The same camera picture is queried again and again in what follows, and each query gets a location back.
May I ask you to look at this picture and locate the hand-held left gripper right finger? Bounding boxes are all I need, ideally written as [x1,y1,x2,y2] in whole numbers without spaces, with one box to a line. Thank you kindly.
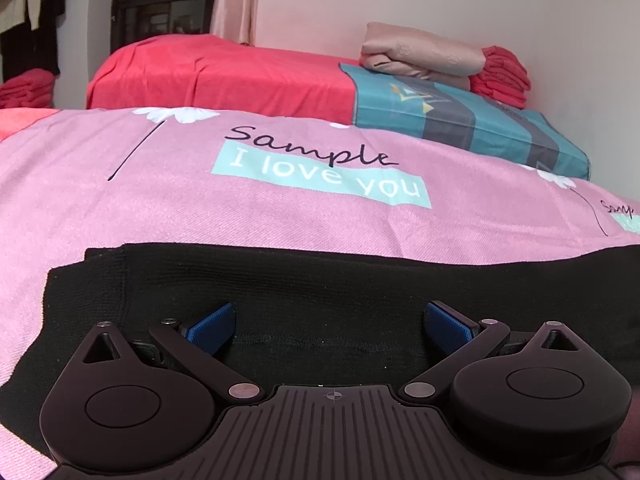
[398,300,584,404]

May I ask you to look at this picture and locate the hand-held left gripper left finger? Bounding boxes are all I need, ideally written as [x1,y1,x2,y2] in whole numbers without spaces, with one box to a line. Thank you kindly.
[74,303,267,404]

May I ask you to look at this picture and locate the black pants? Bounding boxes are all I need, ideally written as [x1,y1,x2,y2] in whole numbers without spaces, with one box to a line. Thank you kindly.
[0,242,640,461]

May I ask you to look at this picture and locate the pink printed bed sheet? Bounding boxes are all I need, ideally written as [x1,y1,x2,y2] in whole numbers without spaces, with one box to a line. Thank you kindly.
[0,105,640,480]

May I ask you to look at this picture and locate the teal grey striped pillow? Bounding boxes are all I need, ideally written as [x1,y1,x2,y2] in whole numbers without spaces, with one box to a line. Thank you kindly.
[340,62,592,181]

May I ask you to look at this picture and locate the red bed sheet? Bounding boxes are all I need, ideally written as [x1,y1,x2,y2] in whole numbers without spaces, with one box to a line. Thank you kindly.
[86,34,362,127]

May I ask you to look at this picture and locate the tall stack of red cloths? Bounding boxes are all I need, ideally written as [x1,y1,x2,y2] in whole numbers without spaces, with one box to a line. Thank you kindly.
[470,45,532,110]

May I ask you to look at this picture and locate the folded beige blanket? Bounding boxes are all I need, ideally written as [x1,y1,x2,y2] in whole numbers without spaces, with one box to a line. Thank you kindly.
[360,21,487,92]

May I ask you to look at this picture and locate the low stack of red cloths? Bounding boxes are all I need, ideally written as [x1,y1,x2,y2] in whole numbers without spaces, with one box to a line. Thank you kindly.
[0,69,56,110]

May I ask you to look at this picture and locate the dark window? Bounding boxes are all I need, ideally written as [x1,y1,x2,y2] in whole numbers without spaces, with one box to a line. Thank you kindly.
[112,0,224,54]

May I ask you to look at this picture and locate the hanging dark clothes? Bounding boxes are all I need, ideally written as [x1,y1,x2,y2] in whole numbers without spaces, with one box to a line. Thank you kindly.
[0,0,67,82]

